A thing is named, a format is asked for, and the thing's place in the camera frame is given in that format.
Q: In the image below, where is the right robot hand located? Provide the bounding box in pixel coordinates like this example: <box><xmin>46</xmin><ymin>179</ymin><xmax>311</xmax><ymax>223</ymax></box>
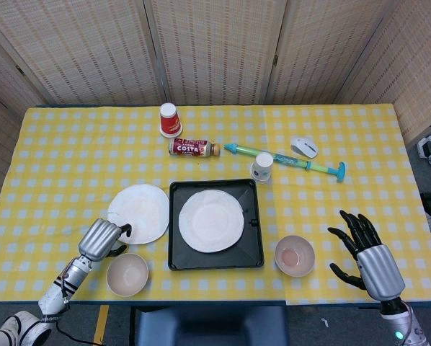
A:
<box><xmin>326</xmin><ymin>210</ymin><xmax>406</xmax><ymax>301</ymax></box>

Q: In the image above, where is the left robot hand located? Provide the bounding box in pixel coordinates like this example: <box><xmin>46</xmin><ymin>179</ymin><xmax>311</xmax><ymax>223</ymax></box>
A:
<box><xmin>77</xmin><ymin>218</ymin><xmax>133</xmax><ymax>263</ymax></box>

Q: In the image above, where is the plain beige bowl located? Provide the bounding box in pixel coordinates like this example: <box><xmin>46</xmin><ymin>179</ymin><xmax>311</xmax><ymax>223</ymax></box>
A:
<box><xmin>106</xmin><ymin>252</ymin><xmax>150</xmax><ymax>298</ymax></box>

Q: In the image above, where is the cracked white paper plate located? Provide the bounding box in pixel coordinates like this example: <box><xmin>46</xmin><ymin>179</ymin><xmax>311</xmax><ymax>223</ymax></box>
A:
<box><xmin>107</xmin><ymin>183</ymin><xmax>171</xmax><ymax>245</ymax></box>

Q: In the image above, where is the beige bowl with pink stain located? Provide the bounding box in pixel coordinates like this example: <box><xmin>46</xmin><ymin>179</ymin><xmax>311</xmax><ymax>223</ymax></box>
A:
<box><xmin>274</xmin><ymin>234</ymin><xmax>316</xmax><ymax>278</ymax></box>

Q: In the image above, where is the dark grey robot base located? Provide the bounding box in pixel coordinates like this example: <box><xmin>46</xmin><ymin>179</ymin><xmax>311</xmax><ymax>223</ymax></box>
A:
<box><xmin>134</xmin><ymin>306</ymin><xmax>288</xmax><ymax>346</ymax></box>

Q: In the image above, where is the black square tray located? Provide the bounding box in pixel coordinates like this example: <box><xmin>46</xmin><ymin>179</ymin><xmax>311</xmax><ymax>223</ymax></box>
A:
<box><xmin>167</xmin><ymin>179</ymin><xmax>266</xmax><ymax>272</ymax></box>

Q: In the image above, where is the yellow checkered tablecloth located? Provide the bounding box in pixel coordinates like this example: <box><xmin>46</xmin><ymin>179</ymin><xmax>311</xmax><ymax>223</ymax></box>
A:
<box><xmin>0</xmin><ymin>103</ymin><xmax>427</xmax><ymax>307</ymax></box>

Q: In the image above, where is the white power adapter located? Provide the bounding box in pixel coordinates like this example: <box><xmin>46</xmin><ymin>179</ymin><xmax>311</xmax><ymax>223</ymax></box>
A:
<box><xmin>416</xmin><ymin>136</ymin><xmax>431</xmax><ymax>159</ymax></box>

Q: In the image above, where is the Costa coffee bottle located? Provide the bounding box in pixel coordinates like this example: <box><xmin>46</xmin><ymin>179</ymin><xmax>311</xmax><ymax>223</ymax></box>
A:
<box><xmin>168</xmin><ymin>137</ymin><xmax>221</xmax><ymax>158</ymax></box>

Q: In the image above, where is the red paper cup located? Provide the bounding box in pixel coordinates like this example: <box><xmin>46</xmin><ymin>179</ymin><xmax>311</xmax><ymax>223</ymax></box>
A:
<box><xmin>159</xmin><ymin>102</ymin><xmax>185</xmax><ymax>139</ymax></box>

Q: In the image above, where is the white computer mouse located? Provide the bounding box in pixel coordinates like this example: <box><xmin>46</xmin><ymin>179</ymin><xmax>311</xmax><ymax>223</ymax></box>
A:
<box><xmin>290</xmin><ymin>136</ymin><xmax>319</xmax><ymax>159</ymax></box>

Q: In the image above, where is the white paper cup blue flower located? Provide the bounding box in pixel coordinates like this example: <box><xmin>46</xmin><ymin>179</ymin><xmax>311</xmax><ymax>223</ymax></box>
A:
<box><xmin>250</xmin><ymin>151</ymin><xmax>274</xmax><ymax>183</ymax></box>

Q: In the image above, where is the green and blue water squirter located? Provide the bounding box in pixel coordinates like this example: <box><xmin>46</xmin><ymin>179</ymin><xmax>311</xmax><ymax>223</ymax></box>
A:
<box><xmin>224</xmin><ymin>142</ymin><xmax>347</xmax><ymax>183</ymax></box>

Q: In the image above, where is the woven folding screen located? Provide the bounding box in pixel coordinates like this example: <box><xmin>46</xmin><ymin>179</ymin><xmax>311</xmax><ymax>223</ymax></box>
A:
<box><xmin>0</xmin><ymin>0</ymin><xmax>431</xmax><ymax>203</ymax></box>

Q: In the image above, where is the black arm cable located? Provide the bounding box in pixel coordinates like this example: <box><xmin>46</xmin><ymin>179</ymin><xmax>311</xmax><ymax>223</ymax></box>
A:
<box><xmin>55</xmin><ymin>320</ymin><xmax>107</xmax><ymax>345</ymax></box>

